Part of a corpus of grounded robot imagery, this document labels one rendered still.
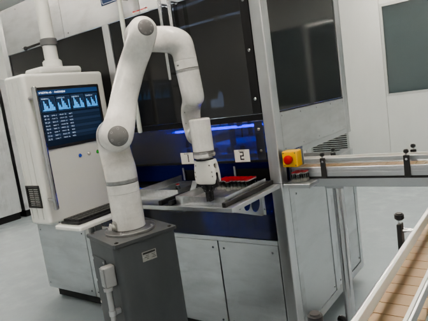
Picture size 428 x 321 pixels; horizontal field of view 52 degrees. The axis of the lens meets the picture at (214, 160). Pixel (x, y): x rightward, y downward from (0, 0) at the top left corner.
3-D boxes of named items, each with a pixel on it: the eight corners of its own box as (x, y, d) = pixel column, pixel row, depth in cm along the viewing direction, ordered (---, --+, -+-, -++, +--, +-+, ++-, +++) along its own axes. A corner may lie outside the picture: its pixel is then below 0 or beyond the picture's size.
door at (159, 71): (127, 128, 256) (109, 23, 248) (189, 121, 228) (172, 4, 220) (126, 128, 255) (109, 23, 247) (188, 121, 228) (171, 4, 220)
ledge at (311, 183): (296, 181, 213) (295, 177, 213) (321, 181, 206) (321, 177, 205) (283, 188, 202) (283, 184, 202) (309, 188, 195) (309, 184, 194)
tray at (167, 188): (181, 181, 248) (181, 174, 247) (220, 180, 232) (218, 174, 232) (139, 196, 221) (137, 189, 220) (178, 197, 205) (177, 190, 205)
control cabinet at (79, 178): (103, 199, 270) (80, 69, 259) (125, 199, 259) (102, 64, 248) (28, 224, 230) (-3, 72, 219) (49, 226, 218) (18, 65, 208)
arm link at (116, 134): (123, 153, 170) (131, 156, 155) (92, 146, 166) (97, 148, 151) (155, 28, 170) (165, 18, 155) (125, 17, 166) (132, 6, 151)
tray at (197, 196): (220, 185, 219) (219, 178, 218) (266, 185, 204) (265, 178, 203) (176, 204, 192) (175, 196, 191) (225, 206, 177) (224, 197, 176)
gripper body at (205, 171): (220, 153, 176) (223, 181, 178) (199, 155, 182) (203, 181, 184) (209, 157, 170) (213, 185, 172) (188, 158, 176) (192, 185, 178)
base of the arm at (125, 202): (118, 241, 155) (109, 190, 153) (97, 232, 170) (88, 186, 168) (164, 226, 166) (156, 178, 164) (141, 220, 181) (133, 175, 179)
